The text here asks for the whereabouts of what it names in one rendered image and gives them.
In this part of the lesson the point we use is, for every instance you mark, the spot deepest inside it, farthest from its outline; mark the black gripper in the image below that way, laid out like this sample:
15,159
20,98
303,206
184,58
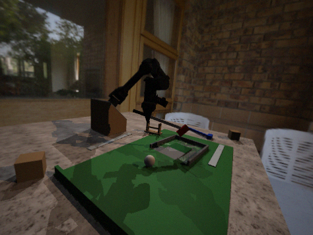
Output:
148,104

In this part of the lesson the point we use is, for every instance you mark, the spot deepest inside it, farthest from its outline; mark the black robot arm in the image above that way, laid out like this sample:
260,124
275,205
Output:
159,82

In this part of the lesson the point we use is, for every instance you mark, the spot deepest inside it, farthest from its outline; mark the beige ball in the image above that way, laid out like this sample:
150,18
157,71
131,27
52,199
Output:
149,160

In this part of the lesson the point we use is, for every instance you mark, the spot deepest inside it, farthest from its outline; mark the green putting mat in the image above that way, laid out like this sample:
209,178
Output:
168,198

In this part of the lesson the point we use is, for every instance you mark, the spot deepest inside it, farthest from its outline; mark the blue golf putter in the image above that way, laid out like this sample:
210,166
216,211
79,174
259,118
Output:
208,136

